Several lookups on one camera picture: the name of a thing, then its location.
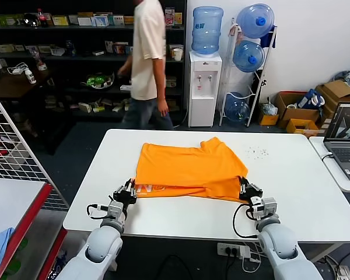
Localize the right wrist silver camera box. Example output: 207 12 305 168
259 197 278 218

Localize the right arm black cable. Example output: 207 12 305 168
232 204 259 239

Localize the grey laptop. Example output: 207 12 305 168
323 102 350 181

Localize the blue plastic bottle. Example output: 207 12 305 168
65 37 77 58

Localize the clear plastic bag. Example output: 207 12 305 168
259 101 278 116

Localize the white cart with red frame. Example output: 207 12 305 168
0 177 68 280

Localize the blue white bag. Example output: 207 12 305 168
296 89 326 111

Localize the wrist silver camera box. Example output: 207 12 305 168
106 201 125 218
259 197 278 218

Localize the cola bottle red cap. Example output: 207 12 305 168
36 8 50 29

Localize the flat yellow cardboard box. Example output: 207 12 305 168
286 118 319 135

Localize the small yellow cardboard box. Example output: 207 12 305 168
258 112 280 127

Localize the dark wooden desk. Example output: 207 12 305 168
0 67 65 155

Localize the dark blue cloth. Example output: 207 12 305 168
261 25 278 49

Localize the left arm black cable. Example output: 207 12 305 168
86 203 109 219

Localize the bowl of green fruit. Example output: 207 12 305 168
80 72 116 90

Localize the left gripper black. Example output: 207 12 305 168
113 178 138 207

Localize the open brown cardboard box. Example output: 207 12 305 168
314 80 350 117

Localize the black folded tripod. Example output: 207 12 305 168
252 69 266 103

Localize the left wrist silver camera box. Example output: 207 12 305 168
106 201 125 218

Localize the white water dispenser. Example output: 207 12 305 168
188 51 223 128

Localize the black shelving unit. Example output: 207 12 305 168
0 0 188 124

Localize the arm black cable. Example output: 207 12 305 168
232 204 259 239
86 203 109 219

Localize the white wire jug rack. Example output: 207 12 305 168
218 17 278 128

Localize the blue white medicine box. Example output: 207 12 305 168
93 15 110 27

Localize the tall red white box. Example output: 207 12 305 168
165 8 176 27

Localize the blue water jug with label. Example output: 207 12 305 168
191 6 224 57

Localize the person in white t-shirt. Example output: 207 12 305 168
116 0 176 131

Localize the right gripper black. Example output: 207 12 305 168
239 176 264 204

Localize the white labelled bottle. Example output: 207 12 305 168
24 68 37 85

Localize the glossy black helmet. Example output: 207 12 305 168
23 13 39 29

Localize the white wire grid panel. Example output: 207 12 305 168
0 83 69 211

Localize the orange t-shirt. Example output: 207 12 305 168
134 136 250 204

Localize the clear bottle with red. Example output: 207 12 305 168
31 48 45 67

